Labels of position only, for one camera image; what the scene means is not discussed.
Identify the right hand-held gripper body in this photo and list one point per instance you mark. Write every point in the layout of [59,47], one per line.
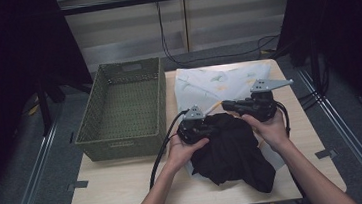
[259,104]

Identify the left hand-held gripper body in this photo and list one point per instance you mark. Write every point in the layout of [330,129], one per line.
[190,128]

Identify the floral mesh laundry bag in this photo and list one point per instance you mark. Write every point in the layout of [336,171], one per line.
[207,86]

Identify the green woven basket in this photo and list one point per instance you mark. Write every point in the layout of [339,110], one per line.
[160,117]

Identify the black garment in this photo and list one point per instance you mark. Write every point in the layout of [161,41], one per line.
[231,154]

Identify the person's left hand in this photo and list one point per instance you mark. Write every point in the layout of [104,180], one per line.
[182,152]

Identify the person's right hand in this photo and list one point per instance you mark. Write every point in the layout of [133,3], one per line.
[272,130]

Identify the grey tape marker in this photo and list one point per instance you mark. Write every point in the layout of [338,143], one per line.
[77,185]
[325,153]

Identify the black curtain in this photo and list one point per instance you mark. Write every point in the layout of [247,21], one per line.
[4,65]
[345,16]

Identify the black metal stand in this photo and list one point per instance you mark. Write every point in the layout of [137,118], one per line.
[44,108]

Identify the metal floor rail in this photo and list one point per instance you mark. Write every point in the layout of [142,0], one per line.
[350,139]
[32,183]

